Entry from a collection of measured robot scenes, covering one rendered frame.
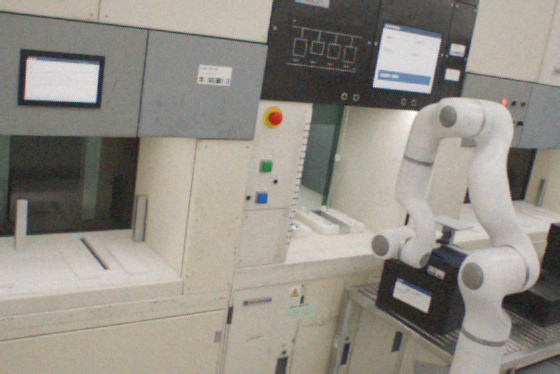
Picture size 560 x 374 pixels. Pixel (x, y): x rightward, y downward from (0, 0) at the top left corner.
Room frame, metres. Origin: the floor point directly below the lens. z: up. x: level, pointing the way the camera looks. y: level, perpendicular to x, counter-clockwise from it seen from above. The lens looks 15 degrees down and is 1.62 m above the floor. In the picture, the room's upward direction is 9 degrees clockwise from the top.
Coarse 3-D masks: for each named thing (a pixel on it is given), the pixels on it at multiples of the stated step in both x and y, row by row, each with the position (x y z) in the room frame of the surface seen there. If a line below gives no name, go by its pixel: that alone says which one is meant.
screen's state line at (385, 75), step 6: (384, 72) 2.05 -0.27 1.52; (390, 72) 2.07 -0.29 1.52; (396, 72) 2.09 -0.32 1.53; (378, 78) 2.04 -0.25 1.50; (384, 78) 2.06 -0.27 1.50; (390, 78) 2.07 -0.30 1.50; (396, 78) 2.09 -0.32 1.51; (402, 78) 2.11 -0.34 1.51; (408, 78) 2.12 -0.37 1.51; (414, 78) 2.14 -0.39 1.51; (420, 78) 2.16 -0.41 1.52; (426, 78) 2.18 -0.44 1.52; (420, 84) 2.16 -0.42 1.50; (426, 84) 2.18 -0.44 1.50
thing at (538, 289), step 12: (540, 276) 2.13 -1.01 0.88; (552, 276) 2.20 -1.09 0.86; (528, 288) 2.02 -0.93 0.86; (540, 288) 2.04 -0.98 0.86; (552, 288) 2.06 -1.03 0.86; (504, 300) 2.07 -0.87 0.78; (516, 300) 2.04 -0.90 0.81; (528, 300) 2.00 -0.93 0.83; (540, 300) 1.96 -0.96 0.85; (552, 300) 1.95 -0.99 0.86; (516, 312) 2.02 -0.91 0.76; (528, 312) 1.99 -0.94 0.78; (540, 312) 1.95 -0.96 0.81; (552, 312) 1.95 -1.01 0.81; (540, 324) 1.94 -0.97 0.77; (552, 324) 1.96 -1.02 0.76
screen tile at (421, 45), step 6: (414, 42) 2.12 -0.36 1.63; (420, 42) 2.14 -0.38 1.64; (426, 42) 2.16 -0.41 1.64; (414, 48) 2.12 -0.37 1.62; (420, 48) 2.14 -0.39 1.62; (426, 48) 2.16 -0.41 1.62; (432, 54) 2.18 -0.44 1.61; (414, 60) 2.13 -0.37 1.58; (420, 60) 2.15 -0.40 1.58; (426, 60) 2.17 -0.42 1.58; (432, 60) 2.18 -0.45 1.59; (414, 66) 2.13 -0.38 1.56; (420, 66) 2.15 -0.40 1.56; (426, 66) 2.17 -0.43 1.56; (432, 66) 2.19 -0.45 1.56
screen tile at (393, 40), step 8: (384, 40) 2.04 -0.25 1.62; (392, 40) 2.06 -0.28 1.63; (400, 40) 2.08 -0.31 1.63; (400, 48) 2.09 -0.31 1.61; (408, 48) 2.11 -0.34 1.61; (384, 56) 2.05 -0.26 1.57; (392, 56) 2.07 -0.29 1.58; (400, 56) 2.09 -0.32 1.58; (384, 64) 2.05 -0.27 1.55; (392, 64) 2.07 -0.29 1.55; (400, 64) 2.09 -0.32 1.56
